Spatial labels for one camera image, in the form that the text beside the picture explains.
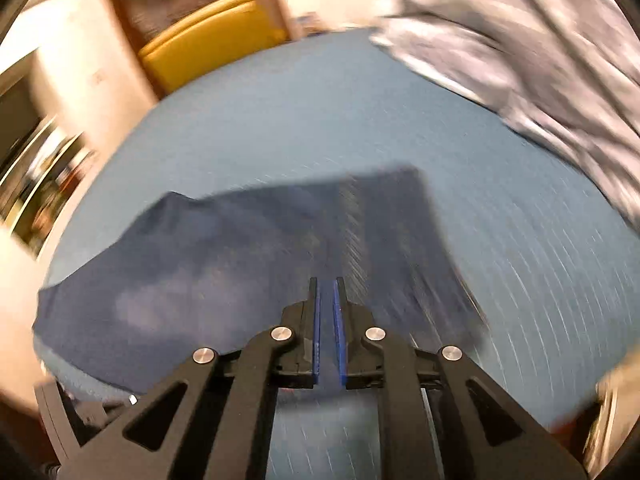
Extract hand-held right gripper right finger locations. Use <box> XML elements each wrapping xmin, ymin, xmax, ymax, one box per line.
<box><xmin>333</xmin><ymin>277</ymin><xmax>587</xmax><ymax>480</ymax></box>

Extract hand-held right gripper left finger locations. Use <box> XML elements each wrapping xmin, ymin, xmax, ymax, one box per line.
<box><xmin>57</xmin><ymin>277</ymin><xmax>321</xmax><ymax>480</ymax></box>

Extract blue denim pants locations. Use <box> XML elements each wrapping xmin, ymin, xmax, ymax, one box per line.
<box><xmin>32</xmin><ymin>165</ymin><xmax>488</xmax><ymax>396</ymax></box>

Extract blue quilted bed cover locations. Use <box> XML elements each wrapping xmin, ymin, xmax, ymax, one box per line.
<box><xmin>32</xmin><ymin>27</ymin><xmax>631</xmax><ymax>480</ymax></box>

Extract white shelf with items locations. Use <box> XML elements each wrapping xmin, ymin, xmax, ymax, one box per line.
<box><xmin>0</xmin><ymin>50</ymin><xmax>96</xmax><ymax>261</ymax></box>

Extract yellow chair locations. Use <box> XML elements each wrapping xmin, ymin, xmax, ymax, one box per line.
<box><xmin>137</xmin><ymin>0</ymin><xmax>291</xmax><ymax>96</ymax></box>

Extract grey patterned blanket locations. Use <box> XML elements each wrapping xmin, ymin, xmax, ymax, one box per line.
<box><xmin>370</xmin><ymin>0</ymin><xmax>640</xmax><ymax>241</ymax></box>

